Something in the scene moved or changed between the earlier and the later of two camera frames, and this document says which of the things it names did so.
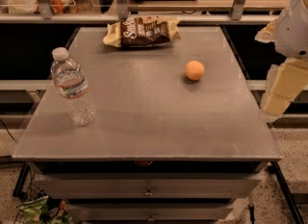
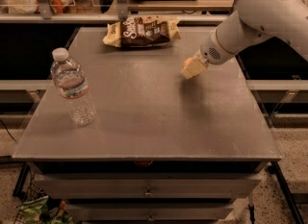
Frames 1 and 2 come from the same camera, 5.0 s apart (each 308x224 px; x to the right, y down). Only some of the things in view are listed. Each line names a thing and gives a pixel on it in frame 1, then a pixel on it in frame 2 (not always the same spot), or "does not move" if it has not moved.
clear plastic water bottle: (72, 85) does not move
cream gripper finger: (269, 33) → (197, 55)
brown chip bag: (141, 31) does not move
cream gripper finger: (288, 80) → (193, 67)
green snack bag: (35, 211) does not move
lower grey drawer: (149, 211) does not move
